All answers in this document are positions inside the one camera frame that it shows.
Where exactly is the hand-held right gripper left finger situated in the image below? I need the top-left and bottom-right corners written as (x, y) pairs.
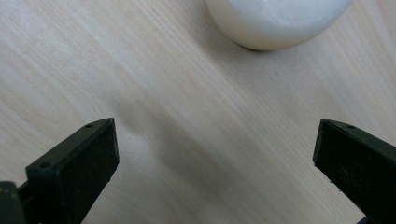
top-left (25, 117), bottom-right (120, 224)

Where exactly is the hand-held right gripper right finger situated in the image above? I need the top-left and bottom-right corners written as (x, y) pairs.
top-left (312, 118), bottom-right (396, 224)

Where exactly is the white round bowl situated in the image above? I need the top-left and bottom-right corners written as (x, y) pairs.
top-left (205, 0), bottom-right (354, 51)

